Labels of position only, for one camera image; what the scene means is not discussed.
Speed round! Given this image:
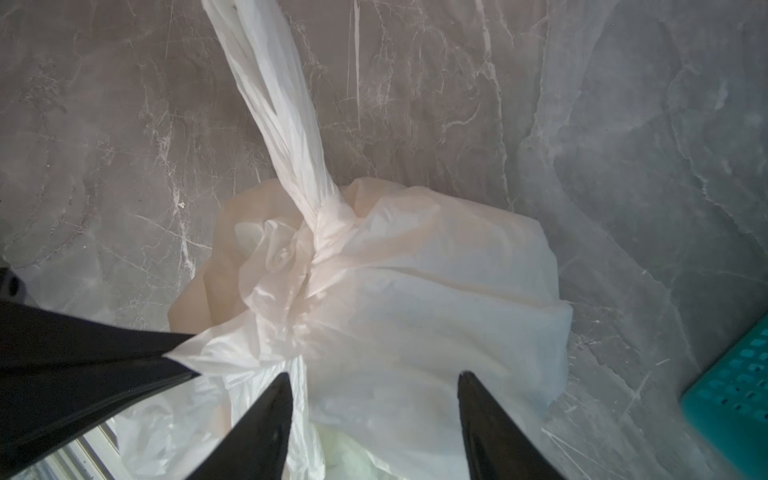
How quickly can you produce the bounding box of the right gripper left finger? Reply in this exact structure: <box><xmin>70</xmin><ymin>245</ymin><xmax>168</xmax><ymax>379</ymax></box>
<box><xmin>188</xmin><ymin>372</ymin><xmax>293</xmax><ymax>480</ymax></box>

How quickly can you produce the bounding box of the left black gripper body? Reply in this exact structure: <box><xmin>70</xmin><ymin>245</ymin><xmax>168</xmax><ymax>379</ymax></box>
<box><xmin>1</xmin><ymin>267</ymin><xmax>196</xmax><ymax>477</ymax></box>

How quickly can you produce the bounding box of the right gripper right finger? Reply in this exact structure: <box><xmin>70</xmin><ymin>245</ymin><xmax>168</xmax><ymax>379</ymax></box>
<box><xmin>458</xmin><ymin>371</ymin><xmax>563</xmax><ymax>480</ymax></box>

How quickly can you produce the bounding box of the white plastic bag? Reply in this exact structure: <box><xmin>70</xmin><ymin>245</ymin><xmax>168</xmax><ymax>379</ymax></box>
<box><xmin>116</xmin><ymin>1</ymin><xmax>572</xmax><ymax>479</ymax></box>

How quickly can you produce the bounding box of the teal plastic basket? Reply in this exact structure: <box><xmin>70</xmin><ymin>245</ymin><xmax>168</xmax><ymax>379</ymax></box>
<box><xmin>681</xmin><ymin>318</ymin><xmax>767</xmax><ymax>479</ymax></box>

